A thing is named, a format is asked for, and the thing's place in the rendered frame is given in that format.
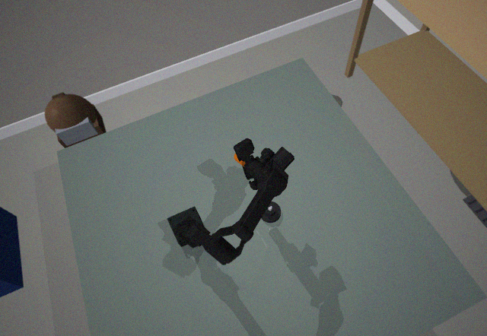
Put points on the orange tapered knob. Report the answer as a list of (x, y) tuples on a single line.
[(241, 162)]

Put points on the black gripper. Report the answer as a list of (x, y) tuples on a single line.
[(243, 151)]

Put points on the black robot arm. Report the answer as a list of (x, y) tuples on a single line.
[(272, 181)]

